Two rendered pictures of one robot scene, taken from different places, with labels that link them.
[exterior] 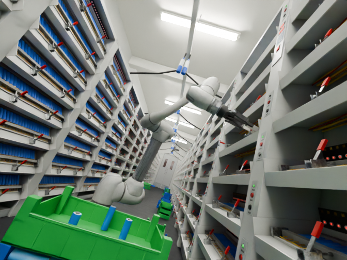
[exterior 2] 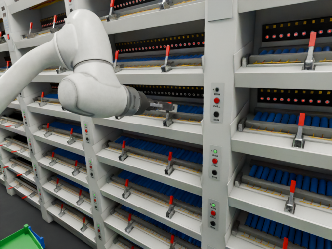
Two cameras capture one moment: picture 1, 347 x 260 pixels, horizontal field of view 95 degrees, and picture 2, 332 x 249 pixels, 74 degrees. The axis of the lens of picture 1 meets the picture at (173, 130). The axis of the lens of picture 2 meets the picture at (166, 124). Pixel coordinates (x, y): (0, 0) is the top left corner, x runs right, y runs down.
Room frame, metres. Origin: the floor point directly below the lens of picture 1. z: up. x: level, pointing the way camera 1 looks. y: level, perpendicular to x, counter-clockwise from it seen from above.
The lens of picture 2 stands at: (0.38, 0.30, 1.15)
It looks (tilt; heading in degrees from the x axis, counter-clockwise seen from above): 15 degrees down; 301
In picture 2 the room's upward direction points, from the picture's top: 2 degrees counter-clockwise
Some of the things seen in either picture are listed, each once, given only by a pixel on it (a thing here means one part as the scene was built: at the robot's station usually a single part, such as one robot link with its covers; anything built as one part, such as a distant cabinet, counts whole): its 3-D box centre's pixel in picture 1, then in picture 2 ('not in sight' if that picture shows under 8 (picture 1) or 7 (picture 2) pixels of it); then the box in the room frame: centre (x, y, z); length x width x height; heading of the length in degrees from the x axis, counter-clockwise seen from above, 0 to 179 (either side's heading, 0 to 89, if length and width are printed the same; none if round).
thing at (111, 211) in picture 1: (108, 217); not in sight; (0.54, 0.09, 0.44); 0.02 x 0.02 x 0.06
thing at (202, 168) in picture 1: (207, 167); (38, 107); (1.98, -0.56, 0.90); 0.20 x 0.09 x 1.80; 86
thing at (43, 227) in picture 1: (104, 224); not in sight; (0.47, 0.08, 0.44); 0.30 x 0.20 x 0.08; 98
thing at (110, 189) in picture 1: (109, 187); not in sight; (1.37, 0.31, 0.39); 0.18 x 0.16 x 0.22; 125
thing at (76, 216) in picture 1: (69, 228); not in sight; (0.39, 0.13, 0.44); 0.02 x 0.02 x 0.06
